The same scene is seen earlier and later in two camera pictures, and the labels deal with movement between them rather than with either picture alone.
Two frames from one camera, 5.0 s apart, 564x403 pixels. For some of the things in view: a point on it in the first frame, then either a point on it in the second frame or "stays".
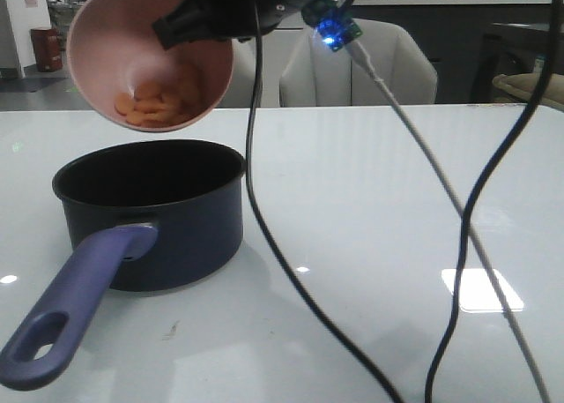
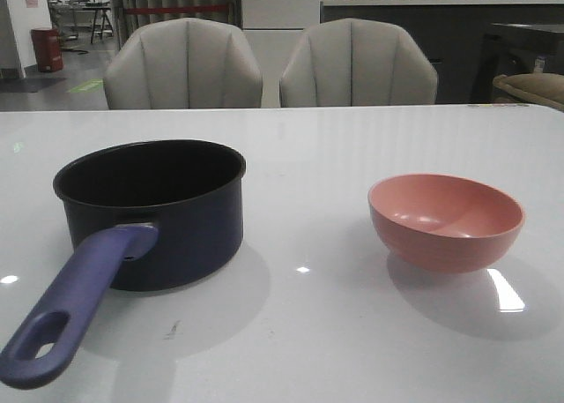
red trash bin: x=47 y=42 stays
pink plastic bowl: x=125 y=67 → x=442 y=223
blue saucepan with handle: x=141 y=216 stays
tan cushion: x=524 y=86 stays
